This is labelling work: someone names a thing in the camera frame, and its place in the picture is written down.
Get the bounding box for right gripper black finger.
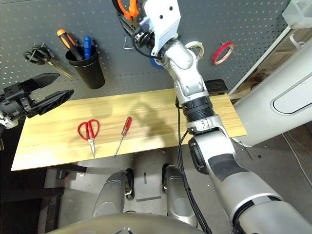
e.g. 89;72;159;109
116;11;140;37
137;0;147;17

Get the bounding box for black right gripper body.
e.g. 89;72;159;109
133;26;156;52

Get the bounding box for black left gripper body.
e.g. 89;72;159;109
0;82;39;122

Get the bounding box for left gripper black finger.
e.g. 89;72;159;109
36;89;75;115
19;73;60;93

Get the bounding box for orange black pliers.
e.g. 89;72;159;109
112;0;140;21

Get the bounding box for red handled scissors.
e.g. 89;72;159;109
77;118;100;158

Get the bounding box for thin red tape roll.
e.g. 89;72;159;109
211;41;236;66

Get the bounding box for red handled screwdriver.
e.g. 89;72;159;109
114;116;133;158

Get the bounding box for dark grey pegboard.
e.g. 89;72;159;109
0;0;293;103

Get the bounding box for blue tape roll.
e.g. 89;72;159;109
149;57;165;70

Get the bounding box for black plastic cup holder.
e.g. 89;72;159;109
65;46;106;90

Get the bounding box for orange black screwdriver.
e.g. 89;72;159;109
57;29;85;61

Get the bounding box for white tape roll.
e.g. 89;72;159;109
185;40;204;60

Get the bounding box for silver left robot leg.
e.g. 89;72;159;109
92;170;135;217

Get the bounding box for silver robot leg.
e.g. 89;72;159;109
162;165;198;226
92;170;135;217

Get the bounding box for grey robot torso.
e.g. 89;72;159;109
43;213;210;234

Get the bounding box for white appliance with oval window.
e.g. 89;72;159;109
234;45;312;148

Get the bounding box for white plastic hook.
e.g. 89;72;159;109
289;34;306;47

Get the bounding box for clear plastic bin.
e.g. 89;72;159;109
282;0;312;29

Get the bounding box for silver right robot leg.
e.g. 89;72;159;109
162;165;198;226

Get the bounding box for black handled scissors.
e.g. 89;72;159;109
23;43;75;80

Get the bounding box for metal wire pliers bracket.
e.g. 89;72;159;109
123;35;135;50

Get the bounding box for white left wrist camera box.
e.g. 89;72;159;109
0;113;19;130

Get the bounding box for blue handled screwdriver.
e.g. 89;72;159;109
83;36;93;59

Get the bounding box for white shelf frame rail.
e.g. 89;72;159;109
228;25;293;97

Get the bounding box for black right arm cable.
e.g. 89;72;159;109
176;97;213;234

